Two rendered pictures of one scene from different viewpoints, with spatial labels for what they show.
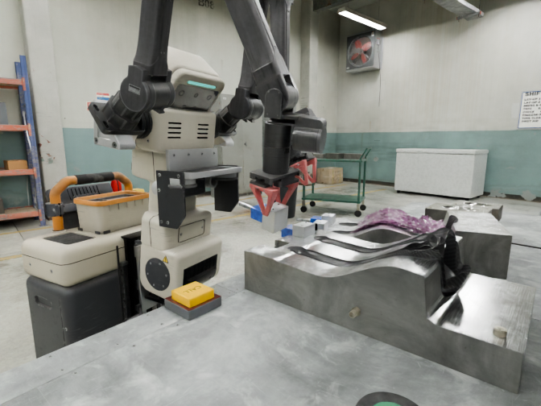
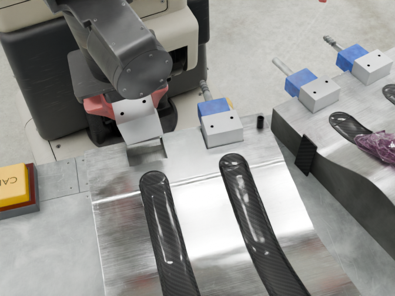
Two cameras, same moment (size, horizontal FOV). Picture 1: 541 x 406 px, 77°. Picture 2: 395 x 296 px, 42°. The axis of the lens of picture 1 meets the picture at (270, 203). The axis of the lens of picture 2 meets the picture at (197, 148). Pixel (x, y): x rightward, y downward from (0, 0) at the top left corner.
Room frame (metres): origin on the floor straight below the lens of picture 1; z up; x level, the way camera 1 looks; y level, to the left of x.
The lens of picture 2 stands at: (0.45, -0.35, 1.44)
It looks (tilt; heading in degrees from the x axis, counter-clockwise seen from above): 51 degrees down; 38
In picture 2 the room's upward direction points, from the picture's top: 4 degrees counter-clockwise
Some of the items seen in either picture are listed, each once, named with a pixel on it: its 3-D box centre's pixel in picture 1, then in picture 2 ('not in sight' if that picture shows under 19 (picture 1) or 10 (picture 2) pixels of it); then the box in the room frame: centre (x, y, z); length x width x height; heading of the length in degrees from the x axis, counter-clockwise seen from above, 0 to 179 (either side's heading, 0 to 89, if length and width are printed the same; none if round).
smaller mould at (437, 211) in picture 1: (457, 217); not in sight; (1.28, -0.72, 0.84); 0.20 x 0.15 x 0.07; 50
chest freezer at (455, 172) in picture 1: (438, 171); not in sight; (6.98, -3.44, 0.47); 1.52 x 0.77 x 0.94; 42
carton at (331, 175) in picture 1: (329, 175); not in sight; (8.96, -1.56, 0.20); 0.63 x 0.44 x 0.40; 132
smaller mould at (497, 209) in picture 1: (476, 211); not in sight; (1.42, -0.87, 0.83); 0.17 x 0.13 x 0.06; 50
